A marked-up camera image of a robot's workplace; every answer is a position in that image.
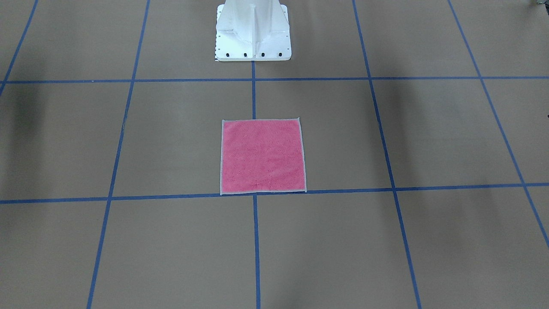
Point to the pink and grey towel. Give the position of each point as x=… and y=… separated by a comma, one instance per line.
x=262, y=155

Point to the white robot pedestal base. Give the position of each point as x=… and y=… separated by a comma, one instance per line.
x=252, y=30

